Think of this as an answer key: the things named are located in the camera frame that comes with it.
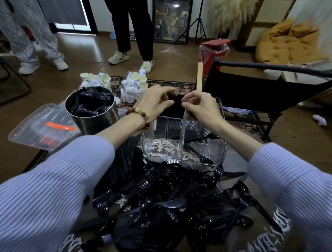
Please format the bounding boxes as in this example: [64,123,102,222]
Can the orange strip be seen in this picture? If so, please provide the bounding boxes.
[45,122,76,132]

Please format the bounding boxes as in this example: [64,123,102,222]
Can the yellow cushion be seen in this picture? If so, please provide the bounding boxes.
[255,18,329,65]

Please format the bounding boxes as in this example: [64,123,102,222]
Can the clear plastic container lid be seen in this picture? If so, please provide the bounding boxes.
[8,103,81,152]

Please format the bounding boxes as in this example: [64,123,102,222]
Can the white cloth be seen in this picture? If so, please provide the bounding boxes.
[264,59,332,87]

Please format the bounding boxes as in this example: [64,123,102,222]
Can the dark printed table cloth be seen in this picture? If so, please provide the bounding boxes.
[23,135,312,252]

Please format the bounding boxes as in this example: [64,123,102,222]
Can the white clog shoe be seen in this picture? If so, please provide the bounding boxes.
[140,60,154,74]
[108,51,130,65]

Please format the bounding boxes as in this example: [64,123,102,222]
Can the person's right forearm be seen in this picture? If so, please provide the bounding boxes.
[214,120,332,252]

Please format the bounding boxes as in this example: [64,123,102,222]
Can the red trash bin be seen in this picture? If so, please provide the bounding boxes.
[199,39,231,77]

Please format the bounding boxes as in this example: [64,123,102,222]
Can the black metal chair frame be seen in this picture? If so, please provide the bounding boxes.
[0,56,32,106]

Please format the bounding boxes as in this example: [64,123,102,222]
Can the wooden stick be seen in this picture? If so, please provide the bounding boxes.
[196,62,203,92]

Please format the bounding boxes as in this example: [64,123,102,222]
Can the white fluffy fur throw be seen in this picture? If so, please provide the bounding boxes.
[207,0,260,37]

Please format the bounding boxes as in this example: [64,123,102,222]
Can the person's left hand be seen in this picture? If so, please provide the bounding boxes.
[134,85,178,123]

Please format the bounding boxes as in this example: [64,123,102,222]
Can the dark glass door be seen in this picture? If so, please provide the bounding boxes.
[37,0,99,36]

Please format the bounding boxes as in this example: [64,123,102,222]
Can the patterned floor rug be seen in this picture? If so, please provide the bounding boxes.
[110,76,265,143]

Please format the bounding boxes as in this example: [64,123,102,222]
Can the black tripod stand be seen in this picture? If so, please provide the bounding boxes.
[173,0,208,45]

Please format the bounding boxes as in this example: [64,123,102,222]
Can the pile of black plastic cutlery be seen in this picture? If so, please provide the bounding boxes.
[75,135,284,252]

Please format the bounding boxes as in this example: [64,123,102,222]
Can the black plastic bags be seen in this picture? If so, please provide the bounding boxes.
[70,87,115,118]

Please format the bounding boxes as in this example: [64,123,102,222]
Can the black cutlery bundle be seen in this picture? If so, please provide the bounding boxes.
[159,94,186,119]

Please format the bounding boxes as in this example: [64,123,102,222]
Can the wooden frame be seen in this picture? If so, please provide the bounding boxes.
[237,0,298,49]

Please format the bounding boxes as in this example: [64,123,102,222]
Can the person's right hand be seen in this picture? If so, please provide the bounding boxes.
[181,91,225,133]

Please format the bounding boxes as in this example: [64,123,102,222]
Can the clear plastic cutlery organizer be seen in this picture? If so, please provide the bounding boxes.
[141,97,228,171]

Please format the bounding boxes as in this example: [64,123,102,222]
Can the black folding chair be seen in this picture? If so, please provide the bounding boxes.
[202,57,332,143]

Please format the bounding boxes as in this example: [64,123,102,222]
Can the metal bucket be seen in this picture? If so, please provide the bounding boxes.
[64,87,120,135]

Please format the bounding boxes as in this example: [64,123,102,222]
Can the person's left forearm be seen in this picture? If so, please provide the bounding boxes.
[0,113,146,252]

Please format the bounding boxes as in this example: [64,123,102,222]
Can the heap of white paper cups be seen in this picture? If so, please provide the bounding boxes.
[79,72,112,90]
[120,69,148,105]

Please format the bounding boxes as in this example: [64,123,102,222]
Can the framed picture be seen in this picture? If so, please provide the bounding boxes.
[152,0,194,45]

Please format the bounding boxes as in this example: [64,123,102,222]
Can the black plastic spoon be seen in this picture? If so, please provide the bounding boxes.
[184,143,214,164]

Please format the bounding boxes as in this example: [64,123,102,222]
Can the white sock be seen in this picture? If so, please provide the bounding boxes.
[312,114,327,127]

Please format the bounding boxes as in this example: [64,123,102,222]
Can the white sneaker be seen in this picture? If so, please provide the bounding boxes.
[18,61,41,75]
[53,58,69,71]

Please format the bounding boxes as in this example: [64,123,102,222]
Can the beaded wrist bracelet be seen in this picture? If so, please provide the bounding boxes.
[126,108,151,133]

